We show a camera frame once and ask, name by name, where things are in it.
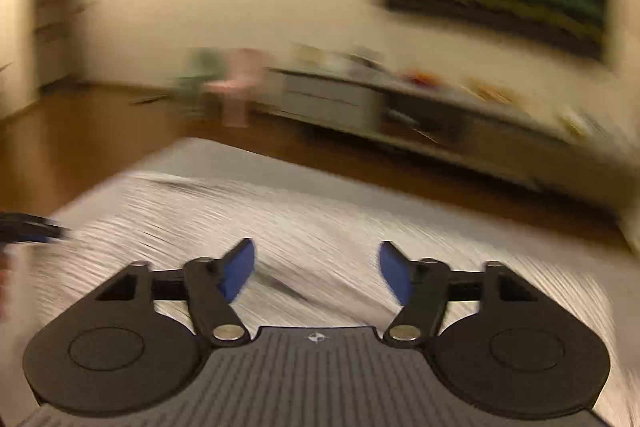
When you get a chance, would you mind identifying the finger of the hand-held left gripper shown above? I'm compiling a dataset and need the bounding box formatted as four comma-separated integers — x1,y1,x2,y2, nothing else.
0,213,72,246

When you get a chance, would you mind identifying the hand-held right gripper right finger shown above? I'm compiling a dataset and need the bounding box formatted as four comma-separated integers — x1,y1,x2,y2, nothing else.
378,240,547,349

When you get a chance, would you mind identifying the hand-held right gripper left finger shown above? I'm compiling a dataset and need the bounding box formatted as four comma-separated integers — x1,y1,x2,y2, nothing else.
92,237,257,349

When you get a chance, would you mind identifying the black white patterned shirt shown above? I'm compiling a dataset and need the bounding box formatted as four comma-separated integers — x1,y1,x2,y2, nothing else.
20,171,623,427

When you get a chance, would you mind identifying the long low TV cabinet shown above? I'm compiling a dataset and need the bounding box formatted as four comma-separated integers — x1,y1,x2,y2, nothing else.
269,56,640,220

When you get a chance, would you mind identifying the pink plastic chair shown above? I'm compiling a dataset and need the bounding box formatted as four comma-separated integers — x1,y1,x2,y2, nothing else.
204,48,267,128

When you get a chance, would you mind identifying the green plastic chair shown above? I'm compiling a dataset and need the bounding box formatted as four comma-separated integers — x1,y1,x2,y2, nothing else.
171,48,222,118

